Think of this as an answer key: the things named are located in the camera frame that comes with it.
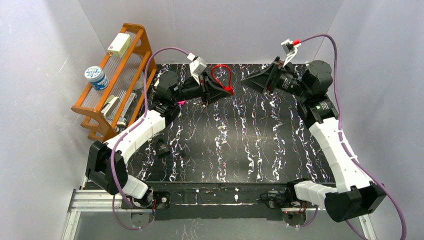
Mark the black padlock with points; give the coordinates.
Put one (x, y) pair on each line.
(162, 148)

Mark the blue white round jar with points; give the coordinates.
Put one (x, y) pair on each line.
(96, 77)

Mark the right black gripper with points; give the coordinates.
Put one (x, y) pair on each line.
(271, 79)

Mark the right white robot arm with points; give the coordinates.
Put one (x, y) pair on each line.
(354, 194)

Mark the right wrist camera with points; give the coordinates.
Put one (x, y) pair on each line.
(290, 48)

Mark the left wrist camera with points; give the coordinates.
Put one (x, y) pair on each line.
(196, 67)

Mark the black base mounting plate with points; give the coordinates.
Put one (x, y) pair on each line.
(248, 202)

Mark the clear glass bowl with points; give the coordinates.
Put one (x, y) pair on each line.
(140, 82)

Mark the white stapler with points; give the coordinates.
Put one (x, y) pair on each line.
(109, 106)

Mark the orange wooden shelf rack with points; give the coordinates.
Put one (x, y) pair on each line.
(123, 74)

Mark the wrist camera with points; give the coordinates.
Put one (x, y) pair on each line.
(196, 67)
(290, 48)

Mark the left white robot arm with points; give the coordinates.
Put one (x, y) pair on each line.
(107, 161)

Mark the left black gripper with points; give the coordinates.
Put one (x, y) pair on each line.
(204, 90)

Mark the white green box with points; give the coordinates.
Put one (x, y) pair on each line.
(119, 45)

